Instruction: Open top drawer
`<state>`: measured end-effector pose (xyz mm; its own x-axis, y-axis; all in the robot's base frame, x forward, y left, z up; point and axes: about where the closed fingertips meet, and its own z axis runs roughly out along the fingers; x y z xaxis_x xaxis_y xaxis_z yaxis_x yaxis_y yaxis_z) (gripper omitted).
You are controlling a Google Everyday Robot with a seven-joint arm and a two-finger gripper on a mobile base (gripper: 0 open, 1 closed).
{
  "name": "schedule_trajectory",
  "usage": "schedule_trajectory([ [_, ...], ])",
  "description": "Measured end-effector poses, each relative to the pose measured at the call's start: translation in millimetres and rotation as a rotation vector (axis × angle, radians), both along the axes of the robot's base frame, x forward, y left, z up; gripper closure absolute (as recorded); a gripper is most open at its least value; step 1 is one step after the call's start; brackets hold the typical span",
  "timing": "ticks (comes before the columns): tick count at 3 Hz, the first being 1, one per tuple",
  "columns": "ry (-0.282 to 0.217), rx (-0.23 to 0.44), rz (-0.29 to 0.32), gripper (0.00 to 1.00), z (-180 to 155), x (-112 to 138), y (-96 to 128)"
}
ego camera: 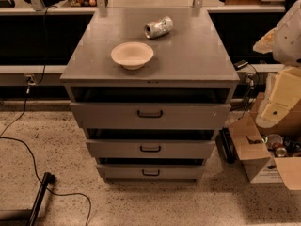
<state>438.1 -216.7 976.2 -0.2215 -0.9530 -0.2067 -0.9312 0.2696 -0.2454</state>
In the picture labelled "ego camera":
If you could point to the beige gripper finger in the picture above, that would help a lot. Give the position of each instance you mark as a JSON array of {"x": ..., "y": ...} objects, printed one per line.
[{"x": 266, "y": 43}]

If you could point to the grey top drawer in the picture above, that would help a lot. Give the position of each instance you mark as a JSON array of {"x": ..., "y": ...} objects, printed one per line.
[{"x": 150, "y": 116}]

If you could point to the grey drawer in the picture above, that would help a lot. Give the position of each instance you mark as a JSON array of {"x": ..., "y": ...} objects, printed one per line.
[
  {"x": 120, "y": 172},
  {"x": 162, "y": 149},
  {"x": 150, "y": 116}
]

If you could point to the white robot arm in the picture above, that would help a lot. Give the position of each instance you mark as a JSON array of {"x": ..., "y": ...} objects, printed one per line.
[{"x": 284, "y": 41}]

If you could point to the grey metal drawer cabinet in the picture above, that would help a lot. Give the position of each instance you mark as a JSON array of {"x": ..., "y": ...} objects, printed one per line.
[{"x": 190, "y": 66}]

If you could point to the grey middle drawer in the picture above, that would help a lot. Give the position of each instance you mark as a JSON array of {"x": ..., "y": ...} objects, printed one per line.
[{"x": 162, "y": 149}]

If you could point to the grey bottom drawer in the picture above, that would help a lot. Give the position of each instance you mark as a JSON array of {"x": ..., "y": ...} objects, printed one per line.
[{"x": 120, "y": 172}]

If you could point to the small black device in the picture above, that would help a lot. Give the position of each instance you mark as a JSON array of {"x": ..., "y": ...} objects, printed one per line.
[{"x": 240, "y": 64}]

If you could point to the brown cardboard box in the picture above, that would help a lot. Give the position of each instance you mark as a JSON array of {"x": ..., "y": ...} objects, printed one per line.
[{"x": 260, "y": 164}]

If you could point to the cans in cardboard box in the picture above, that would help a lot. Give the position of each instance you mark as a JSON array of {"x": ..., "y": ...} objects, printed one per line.
[{"x": 282, "y": 146}]

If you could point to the black flat object by cabinet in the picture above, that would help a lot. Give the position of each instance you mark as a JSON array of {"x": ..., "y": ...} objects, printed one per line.
[{"x": 225, "y": 137}]

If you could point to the crushed silver soda can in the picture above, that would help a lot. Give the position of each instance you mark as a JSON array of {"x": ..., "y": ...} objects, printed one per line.
[{"x": 156, "y": 29}]

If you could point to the white paper bowl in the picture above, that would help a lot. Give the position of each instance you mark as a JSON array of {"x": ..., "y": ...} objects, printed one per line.
[{"x": 132, "y": 55}]

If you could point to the black metal stand leg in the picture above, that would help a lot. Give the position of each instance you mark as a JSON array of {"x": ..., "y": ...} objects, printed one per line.
[{"x": 47, "y": 179}]

